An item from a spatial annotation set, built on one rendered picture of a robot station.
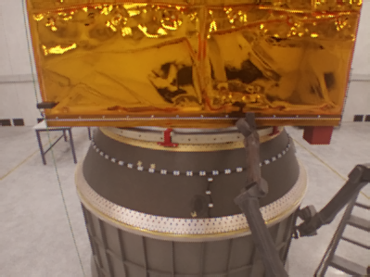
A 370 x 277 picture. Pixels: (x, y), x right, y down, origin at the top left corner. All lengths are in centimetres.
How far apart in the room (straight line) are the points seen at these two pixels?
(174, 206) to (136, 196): 26
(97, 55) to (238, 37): 80
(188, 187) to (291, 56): 99
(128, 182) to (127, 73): 69
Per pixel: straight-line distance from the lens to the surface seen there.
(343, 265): 193
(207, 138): 140
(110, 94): 142
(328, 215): 127
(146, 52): 136
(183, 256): 164
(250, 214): 89
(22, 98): 839
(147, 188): 150
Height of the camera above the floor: 219
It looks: 21 degrees down
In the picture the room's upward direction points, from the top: straight up
